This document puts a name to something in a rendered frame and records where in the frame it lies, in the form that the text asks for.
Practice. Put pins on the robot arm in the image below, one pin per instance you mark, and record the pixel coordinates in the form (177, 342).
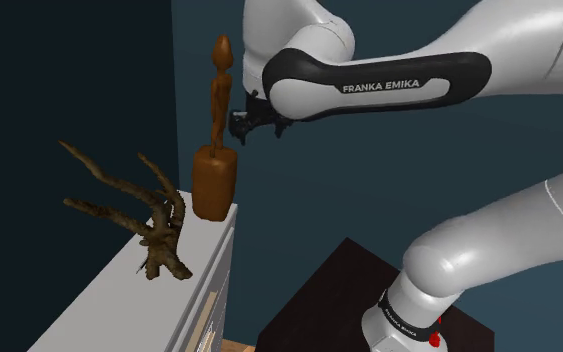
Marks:
(456, 44)

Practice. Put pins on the brown wooden figure statue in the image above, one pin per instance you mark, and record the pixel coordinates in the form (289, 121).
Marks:
(215, 180)

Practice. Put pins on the grey chest of drawers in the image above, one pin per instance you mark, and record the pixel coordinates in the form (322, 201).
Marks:
(110, 302)

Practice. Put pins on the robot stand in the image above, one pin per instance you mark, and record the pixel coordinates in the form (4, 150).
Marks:
(320, 312)

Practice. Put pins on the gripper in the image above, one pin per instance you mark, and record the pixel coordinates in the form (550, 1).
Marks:
(256, 117)

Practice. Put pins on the brown branched driftwood piece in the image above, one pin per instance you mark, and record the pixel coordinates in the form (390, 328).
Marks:
(161, 229)

